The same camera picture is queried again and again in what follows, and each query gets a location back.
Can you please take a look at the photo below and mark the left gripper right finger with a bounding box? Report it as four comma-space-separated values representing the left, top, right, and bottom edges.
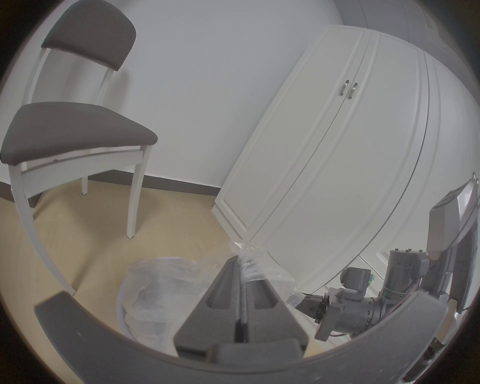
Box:
242, 278, 308, 349

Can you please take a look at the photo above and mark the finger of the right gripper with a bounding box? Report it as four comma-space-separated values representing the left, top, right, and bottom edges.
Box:
295, 293, 329, 323

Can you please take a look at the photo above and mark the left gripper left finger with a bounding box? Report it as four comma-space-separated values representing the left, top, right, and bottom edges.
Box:
173, 256, 241, 357

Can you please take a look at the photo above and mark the clear plastic bag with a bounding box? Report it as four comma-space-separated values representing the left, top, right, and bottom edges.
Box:
119, 240, 306, 353

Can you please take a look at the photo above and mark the white trash bin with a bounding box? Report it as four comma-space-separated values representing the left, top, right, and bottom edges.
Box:
116, 257, 203, 353

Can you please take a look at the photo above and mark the white wardrobe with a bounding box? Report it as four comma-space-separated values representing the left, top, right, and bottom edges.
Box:
211, 0, 480, 301

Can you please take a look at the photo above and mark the white chair with grey seat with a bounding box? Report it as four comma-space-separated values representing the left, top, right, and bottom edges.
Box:
0, 0, 159, 297

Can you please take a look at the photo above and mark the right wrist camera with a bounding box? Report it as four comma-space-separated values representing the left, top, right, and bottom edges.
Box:
339, 267, 376, 299

